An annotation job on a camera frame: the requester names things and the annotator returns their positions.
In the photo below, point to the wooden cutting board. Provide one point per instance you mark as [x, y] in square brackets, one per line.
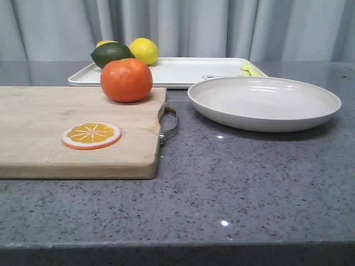
[34, 118]

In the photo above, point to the green lime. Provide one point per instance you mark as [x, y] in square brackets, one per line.
[108, 52]

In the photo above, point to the grey curtain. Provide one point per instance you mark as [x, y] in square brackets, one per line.
[255, 30]

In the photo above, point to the yellow lemon right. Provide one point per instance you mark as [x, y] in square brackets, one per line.
[145, 50]

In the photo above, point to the pale yellow strip pieces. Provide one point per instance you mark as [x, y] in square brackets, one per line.
[248, 69]

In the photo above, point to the beige round plate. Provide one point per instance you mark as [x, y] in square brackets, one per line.
[264, 104]

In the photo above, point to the orange slice toy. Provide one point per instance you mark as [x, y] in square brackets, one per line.
[91, 136]

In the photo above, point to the orange mandarin fruit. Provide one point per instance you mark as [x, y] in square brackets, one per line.
[127, 80]

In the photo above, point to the yellow lemon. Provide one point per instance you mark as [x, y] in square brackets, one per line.
[145, 50]
[104, 42]

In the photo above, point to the metal cutting board handle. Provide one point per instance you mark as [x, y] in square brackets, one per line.
[168, 123]

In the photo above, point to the white rectangular tray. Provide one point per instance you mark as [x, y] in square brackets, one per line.
[181, 73]

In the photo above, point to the yellow lemon left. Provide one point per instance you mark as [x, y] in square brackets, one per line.
[104, 42]

